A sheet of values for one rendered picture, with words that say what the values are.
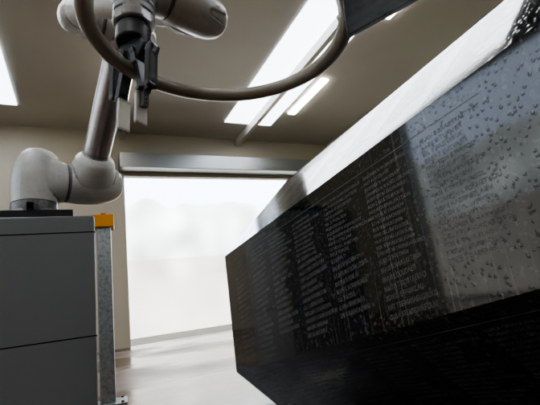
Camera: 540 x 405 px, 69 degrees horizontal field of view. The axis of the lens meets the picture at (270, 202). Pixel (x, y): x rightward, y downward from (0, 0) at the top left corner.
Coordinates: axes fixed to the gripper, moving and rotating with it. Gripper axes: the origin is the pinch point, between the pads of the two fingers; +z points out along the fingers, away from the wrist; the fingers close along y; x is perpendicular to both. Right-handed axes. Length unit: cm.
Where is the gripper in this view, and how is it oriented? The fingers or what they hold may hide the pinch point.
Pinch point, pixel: (132, 113)
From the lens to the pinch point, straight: 88.1
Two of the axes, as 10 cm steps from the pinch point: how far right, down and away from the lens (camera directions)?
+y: 8.6, -1.7, -4.7
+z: 0.6, 9.7, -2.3
